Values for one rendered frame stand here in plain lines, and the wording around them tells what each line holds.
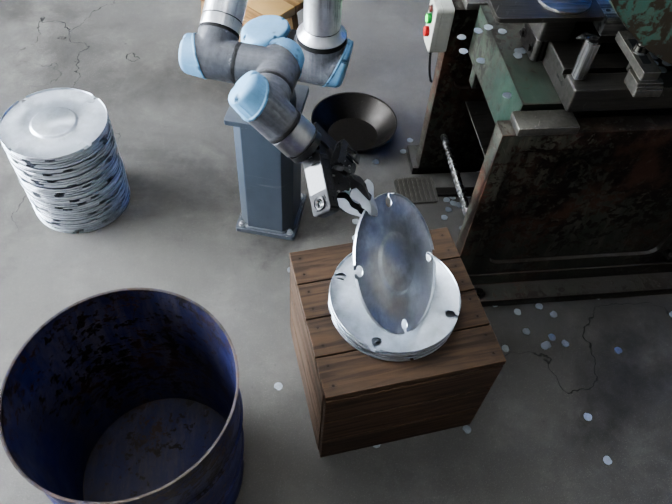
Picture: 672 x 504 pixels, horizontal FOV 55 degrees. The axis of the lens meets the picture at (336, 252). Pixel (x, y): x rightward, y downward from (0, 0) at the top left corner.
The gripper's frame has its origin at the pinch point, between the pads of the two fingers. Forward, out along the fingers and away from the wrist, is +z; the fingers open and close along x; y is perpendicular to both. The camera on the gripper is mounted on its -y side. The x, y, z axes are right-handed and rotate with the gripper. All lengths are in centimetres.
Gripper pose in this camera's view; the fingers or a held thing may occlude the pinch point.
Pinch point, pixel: (369, 215)
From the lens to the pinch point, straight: 125.8
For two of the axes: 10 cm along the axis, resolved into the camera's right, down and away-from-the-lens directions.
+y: 1.8, -7.8, 6.0
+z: 6.5, 5.5, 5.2
